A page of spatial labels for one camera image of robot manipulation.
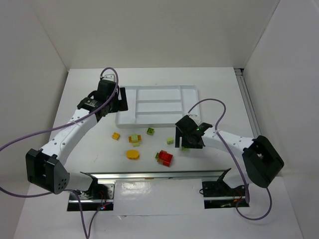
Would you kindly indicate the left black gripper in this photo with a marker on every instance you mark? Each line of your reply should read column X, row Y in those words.
column 122, row 100

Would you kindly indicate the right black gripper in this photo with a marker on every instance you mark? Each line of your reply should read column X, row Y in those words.
column 182, row 134

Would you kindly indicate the pale green small lego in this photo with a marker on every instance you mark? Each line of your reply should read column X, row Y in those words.
column 170, row 140

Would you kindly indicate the red and green lego stack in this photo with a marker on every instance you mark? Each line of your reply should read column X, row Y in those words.
column 164, row 158

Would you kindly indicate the dark green lego brick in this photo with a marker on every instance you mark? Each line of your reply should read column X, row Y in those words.
column 150, row 131

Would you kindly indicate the small yellow lego brick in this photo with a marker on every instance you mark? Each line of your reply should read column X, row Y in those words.
column 115, row 136

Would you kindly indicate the yellow oval lego piece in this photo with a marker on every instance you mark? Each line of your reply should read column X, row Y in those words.
column 132, row 154

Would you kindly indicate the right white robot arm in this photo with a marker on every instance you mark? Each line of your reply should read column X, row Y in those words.
column 262, row 162

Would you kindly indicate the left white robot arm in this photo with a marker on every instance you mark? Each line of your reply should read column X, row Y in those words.
column 45, row 167

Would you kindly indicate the white compartment tray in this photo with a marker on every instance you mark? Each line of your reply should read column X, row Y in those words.
column 156, row 106

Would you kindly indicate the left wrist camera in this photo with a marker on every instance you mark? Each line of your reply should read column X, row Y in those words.
column 110, row 77

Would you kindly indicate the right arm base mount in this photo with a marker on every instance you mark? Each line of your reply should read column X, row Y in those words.
column 217, row 195

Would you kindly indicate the aluminium rail front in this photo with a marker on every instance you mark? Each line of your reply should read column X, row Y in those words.
column 204, row 175

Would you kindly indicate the aluminium rail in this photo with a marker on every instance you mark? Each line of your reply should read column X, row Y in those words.
column 247, row 101
column 204, row 175

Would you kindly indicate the aluminium rail right side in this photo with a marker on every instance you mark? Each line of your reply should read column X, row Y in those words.
column 247, row 101

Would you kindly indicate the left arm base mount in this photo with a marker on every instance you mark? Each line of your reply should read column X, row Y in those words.
column 102, row 197

